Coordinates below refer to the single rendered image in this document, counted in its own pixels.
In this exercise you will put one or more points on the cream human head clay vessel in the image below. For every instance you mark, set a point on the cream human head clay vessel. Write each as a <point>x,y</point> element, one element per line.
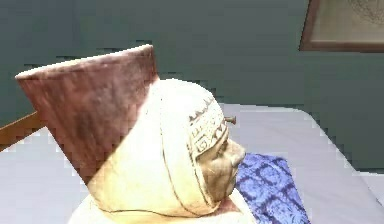
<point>140,160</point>

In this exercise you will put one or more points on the white bed with wooden frame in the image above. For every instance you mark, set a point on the white bed with wooden frame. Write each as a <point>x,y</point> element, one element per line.
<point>320,166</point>

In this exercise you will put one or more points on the brown framed wall picture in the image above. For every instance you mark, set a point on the brown framed wall picture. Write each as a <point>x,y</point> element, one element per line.
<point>346,23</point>

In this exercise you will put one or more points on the blue patterned cloth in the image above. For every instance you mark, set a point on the blue patterned cloth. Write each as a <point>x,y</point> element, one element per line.
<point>270,190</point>

